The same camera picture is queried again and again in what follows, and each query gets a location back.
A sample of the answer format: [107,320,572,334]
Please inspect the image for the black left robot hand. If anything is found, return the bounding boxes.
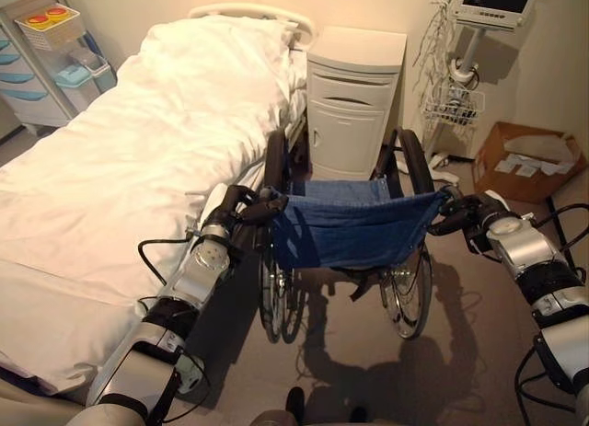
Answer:
[208,183,289,225]

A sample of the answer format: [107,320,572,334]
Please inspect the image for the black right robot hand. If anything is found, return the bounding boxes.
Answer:
[426,190,513,236]

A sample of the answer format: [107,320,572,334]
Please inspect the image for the medical cart with blue drawers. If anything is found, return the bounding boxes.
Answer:
[0,0,116,135]

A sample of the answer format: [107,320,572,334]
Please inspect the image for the blue fabric wheelchair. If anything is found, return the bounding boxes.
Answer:
[257,127,464,345]

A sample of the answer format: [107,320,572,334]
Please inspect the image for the light blue waste bin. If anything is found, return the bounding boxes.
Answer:
[53,47,116,112]

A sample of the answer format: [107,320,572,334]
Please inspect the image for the white monitor cables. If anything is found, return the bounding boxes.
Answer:
[412,0,461,123]

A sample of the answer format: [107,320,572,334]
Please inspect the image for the patient monitor on stand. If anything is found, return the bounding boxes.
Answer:
[425,0,542,181]

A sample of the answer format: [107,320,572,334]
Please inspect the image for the white wire basket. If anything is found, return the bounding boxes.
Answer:
[422,86,486,126]

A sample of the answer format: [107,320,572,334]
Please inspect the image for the brown cardboard box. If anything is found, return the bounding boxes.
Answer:
[472,121,588,204]

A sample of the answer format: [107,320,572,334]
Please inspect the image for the white hospital bed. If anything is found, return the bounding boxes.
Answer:
[0,2,317,397]

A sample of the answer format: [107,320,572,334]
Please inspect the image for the white bedside cabinet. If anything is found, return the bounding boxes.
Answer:
[305,25,409,182]

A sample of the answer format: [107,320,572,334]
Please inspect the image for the white pillow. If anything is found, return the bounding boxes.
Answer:
[140,15,300,85]

